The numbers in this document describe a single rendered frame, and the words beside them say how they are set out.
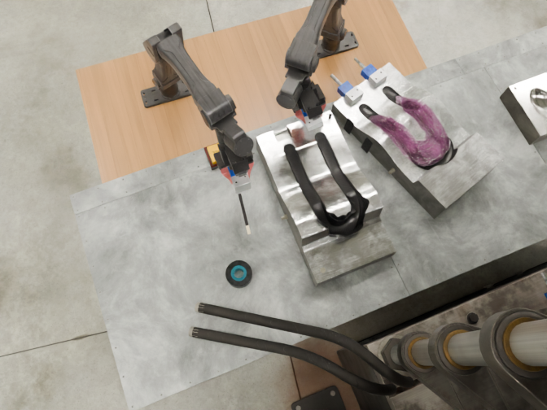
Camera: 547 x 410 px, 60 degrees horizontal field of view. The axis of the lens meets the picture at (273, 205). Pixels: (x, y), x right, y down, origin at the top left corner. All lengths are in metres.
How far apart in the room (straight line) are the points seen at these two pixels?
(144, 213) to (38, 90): 1.52
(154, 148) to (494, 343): 1.22
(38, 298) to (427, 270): 1.77
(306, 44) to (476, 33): 1.90
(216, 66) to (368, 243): 0.83
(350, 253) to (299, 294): 0.20
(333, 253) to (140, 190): 0.65
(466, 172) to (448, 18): 1.68
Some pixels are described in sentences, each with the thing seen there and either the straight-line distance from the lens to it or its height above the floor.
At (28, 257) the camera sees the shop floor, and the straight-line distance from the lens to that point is 2.58.
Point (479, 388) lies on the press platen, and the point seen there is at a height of 1.29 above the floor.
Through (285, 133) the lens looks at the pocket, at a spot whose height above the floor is 0.86.
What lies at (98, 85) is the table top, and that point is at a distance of 1.83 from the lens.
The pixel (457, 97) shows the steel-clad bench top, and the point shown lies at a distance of 1.81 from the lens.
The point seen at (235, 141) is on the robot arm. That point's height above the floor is 1.18.
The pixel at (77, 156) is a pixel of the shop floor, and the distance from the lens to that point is 2.67.
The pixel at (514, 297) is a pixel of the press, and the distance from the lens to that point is 1.65.
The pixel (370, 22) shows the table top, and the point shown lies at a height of 0.80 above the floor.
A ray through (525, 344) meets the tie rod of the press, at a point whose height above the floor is 1.59.
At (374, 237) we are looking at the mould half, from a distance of 1.46.
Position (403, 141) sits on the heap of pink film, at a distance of 1.54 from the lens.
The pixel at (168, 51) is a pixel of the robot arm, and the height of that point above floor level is 1.24.
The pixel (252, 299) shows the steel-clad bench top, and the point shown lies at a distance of 1.46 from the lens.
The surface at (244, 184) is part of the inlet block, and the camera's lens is 1.38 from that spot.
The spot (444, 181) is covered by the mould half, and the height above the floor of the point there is 0.91.
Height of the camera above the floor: 2.24
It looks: 71 degrees down
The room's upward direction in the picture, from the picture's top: straight up
